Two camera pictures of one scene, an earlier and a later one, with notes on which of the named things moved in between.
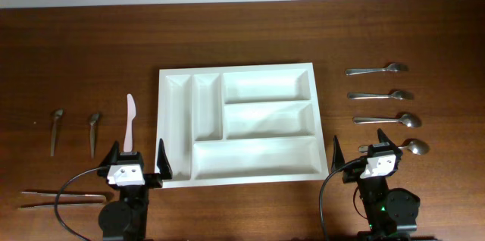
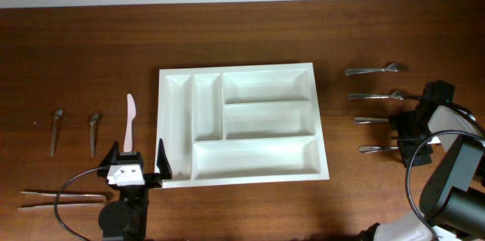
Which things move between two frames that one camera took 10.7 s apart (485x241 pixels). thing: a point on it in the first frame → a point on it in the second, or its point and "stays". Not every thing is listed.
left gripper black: [156, 179] stays
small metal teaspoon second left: [92, 121] stays
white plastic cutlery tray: [239, 124] stays
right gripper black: [336, 158] → [410, 154]
